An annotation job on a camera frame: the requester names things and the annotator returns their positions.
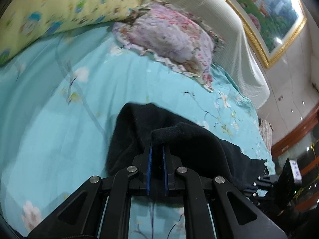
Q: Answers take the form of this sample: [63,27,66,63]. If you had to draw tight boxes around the gold framed painting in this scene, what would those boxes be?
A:
[202,0,307,69]

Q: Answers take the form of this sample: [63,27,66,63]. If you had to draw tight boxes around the dark wooden furniture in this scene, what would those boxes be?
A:
[271,110,319,212]

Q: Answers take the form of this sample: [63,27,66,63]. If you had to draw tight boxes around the teal floral bed sheet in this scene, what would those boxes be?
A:
[0,21,276,239]

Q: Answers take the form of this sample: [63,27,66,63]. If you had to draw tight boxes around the plaid cloth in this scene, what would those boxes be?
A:
[259,119,274,152]

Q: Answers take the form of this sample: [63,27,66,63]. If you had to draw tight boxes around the black pants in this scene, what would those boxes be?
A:
[106,102,268,197]

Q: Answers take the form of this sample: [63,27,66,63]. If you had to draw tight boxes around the floral ruffled pillow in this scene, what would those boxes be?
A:
[112,3,225,91]

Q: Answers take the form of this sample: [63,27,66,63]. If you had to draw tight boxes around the yellow cartoon print quilt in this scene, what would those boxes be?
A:
[0,0,150,66]

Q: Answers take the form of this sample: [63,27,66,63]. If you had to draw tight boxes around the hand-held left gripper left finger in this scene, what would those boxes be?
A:
[26,141,153,239]

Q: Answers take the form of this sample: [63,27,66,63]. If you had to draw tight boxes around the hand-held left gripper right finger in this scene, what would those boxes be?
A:
[162,145,288,239]

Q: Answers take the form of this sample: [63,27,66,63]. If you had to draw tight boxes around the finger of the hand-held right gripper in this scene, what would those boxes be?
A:
[252,175,275,187]
[245,187,270,201]

